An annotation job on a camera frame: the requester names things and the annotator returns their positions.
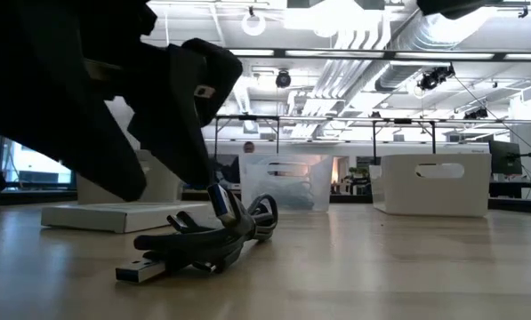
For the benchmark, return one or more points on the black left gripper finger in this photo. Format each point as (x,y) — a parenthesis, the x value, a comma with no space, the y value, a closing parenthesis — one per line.
(171,124)
(69,133)

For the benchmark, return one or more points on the white card reader box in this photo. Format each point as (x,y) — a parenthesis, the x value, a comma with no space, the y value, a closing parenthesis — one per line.
(114,218)

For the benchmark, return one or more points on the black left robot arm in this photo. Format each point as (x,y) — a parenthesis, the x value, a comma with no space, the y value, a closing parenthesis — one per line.
(47,26)

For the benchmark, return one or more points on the grey plastic bin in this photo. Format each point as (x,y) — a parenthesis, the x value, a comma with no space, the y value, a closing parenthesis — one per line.
(156,189)

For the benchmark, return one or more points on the clear plastic bin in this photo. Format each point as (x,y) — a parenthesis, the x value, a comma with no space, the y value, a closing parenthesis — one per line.
(256,186)

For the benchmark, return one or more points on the white plastic bin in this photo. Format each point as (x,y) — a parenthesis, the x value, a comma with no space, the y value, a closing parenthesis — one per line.
(425,195)

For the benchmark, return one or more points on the black ceiling spotlight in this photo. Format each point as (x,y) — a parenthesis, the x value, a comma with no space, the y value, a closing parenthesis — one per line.
(434,77)

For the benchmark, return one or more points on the person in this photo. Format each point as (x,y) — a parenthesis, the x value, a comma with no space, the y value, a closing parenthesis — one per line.
(248,147)

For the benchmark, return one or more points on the black computer monitor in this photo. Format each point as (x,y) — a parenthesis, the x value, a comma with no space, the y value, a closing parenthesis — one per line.
(505,157)

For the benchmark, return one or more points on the black metal frame stand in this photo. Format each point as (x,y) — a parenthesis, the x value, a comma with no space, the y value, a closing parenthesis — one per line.
(247,117)
(403,121)

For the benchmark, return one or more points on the black hanging round camera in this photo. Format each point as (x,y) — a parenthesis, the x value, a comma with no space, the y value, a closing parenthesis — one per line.
(283,79)

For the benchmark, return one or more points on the black aluminium table frame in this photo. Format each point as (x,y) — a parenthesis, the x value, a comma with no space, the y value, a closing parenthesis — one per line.
(349,198)

